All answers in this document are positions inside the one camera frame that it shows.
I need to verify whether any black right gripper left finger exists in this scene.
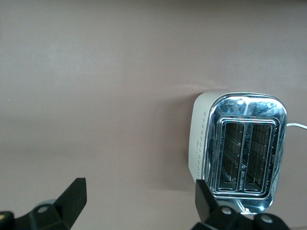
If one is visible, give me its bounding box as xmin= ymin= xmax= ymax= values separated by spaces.
xmin=0 ymin=177 xmax=87 ymax=230

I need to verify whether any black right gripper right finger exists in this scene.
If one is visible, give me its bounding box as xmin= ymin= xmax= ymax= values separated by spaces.
xmin=193 ymin=178 xmax=288 ymax=230

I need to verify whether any cream and chrome toaster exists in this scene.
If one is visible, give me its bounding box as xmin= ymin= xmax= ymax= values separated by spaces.
xmin=188 ymin=91 xmax=288 ymax=214

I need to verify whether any white toaster power cable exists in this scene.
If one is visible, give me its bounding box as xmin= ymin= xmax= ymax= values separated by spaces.
xmin=286 ymin=122 xmax=307 ymax=130

